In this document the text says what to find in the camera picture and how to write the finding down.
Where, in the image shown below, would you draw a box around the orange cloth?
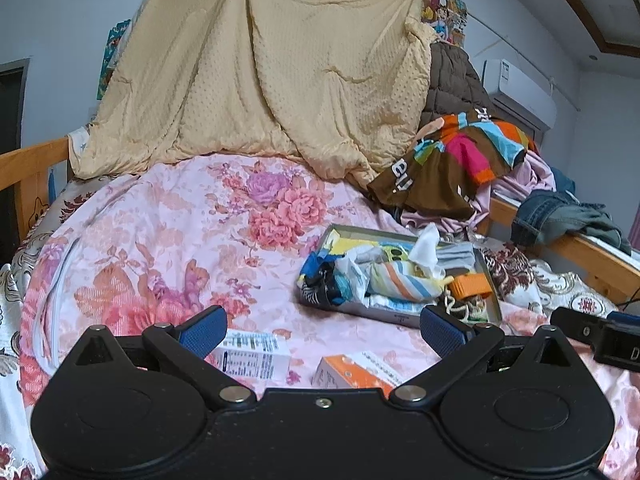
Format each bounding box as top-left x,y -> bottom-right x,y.
448,273 -> 492,301

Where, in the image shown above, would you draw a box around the striped yellow plush toy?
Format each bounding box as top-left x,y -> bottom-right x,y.
369,261 -> 454,302

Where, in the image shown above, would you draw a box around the grey cloth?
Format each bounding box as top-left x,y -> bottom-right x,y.
436,242 -> 475,271

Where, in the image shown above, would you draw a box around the white gauze cloth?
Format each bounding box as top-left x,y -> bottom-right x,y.
408,223 -> 446,280

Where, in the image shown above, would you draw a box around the white blue quilted cloth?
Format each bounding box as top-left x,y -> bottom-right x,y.
335,257 -> 440,313

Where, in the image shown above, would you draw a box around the grey drawstring pouch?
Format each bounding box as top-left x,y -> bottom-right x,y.
352,245 -> 390,264

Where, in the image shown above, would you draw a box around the black patterned sock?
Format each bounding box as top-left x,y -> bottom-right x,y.
296,254 -> 348,309

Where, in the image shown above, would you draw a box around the white blue carton box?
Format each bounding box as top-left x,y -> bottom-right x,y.
208,330 -> 291,382

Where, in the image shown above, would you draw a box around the cartoon picture tray box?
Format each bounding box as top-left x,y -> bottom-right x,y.
297,223 -> 502,328

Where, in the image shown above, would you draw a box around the orange white carton box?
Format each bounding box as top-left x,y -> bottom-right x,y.
311,351 -> 408,396

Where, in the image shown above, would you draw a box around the grey green garment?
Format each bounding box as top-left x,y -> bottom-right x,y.
539,204 -> 632,256

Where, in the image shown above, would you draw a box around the pink floral quilt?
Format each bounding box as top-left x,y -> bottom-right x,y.
21,155 -> 639,479

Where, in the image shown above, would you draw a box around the blue denim jeans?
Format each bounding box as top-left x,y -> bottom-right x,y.
511,169 -> 579,247

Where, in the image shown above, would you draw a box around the lilac pink garment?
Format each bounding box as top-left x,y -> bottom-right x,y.
399,151 -> 556,234

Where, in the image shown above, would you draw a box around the colourful brown striped garment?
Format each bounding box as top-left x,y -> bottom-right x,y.
368,107 -> 538,220

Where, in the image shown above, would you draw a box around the brown quilted jacket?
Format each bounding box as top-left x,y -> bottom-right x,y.
420,41 -> 495,127

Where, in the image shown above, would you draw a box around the beige dotted blanket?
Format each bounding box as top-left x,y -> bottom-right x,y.
70,0 -> 436,186

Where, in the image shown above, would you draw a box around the wooden bed frame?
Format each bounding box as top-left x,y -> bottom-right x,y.
1,138 -> 639,304

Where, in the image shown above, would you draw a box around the white wall air conditioner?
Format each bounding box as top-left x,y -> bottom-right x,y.
482,58 -> 556,132

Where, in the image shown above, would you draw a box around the teal wall poster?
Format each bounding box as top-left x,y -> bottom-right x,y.
96,20 -> 131,101

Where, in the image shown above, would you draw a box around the colourful wall poster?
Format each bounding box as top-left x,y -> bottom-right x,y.
422,0 -> 468,48

